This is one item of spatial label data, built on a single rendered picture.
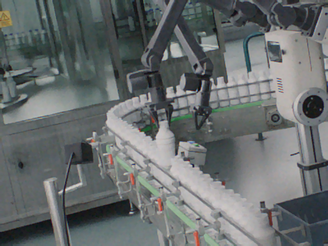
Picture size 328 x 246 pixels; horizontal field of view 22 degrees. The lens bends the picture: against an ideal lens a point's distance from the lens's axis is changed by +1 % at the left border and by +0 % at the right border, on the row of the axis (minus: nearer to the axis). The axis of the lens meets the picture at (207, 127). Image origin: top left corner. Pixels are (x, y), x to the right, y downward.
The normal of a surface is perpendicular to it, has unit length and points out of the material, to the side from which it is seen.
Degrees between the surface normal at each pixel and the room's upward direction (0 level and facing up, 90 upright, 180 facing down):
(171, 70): 90
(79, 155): 72
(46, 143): 90
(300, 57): 90
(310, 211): 90
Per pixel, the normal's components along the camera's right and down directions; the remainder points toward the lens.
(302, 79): 0.33, 0.32
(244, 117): -0.01, 0.20
